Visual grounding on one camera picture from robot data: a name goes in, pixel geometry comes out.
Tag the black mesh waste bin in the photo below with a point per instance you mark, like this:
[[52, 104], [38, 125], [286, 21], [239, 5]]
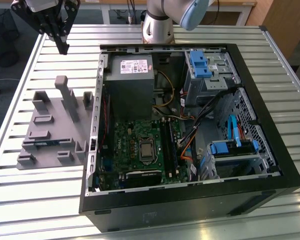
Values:
[[2, 42]]

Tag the hard disk in blue carrier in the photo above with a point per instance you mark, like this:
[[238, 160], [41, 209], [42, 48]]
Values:
[[221, 148]]

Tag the metal disk bay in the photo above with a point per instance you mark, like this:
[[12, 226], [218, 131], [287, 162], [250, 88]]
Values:
[[240, 158]]

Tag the green motherboard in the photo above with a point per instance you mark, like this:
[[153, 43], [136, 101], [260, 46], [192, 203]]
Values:
[[122, 135]]

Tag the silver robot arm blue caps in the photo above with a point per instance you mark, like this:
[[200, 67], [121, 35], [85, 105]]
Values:
[[156, 27]]

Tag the black graphics card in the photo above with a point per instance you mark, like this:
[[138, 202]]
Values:
[[143, 178]]

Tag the grey power supply unit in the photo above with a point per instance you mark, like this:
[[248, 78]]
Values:
[[130, 95]]

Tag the metal drive cage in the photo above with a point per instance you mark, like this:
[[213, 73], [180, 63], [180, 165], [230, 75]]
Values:
[[215, 85]]

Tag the CPU socket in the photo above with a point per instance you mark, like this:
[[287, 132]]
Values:
[[146, 139]]

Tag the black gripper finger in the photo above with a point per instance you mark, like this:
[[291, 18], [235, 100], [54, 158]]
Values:
[[71, 17], [27, 17]]

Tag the blue RAM stick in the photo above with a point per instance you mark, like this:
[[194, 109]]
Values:
[[46, 143]]

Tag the black PC case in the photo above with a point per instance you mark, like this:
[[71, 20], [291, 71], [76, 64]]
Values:
[[165, 207]]

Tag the blue plastic drive latch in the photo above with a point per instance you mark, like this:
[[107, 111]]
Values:
[[198, 63]]

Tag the grey parts rack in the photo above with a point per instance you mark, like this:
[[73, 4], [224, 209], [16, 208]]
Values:
[[55, 117]]

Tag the wooden cabinet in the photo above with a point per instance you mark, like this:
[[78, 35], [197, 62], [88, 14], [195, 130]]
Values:
[[287, 22]]

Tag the silver CPU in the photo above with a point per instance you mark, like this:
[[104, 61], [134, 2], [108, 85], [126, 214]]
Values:
[[146, 150]]

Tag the white frame desk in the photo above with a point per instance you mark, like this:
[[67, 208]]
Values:
[[245, 12]]

